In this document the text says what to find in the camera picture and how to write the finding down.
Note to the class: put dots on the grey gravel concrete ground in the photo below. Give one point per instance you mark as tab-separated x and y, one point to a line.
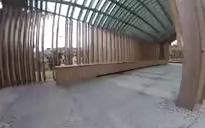
106	96

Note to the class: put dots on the trees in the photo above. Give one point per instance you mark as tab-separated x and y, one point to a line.
176	51

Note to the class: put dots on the wooden slat arched shelter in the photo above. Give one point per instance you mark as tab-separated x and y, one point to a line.
193	50

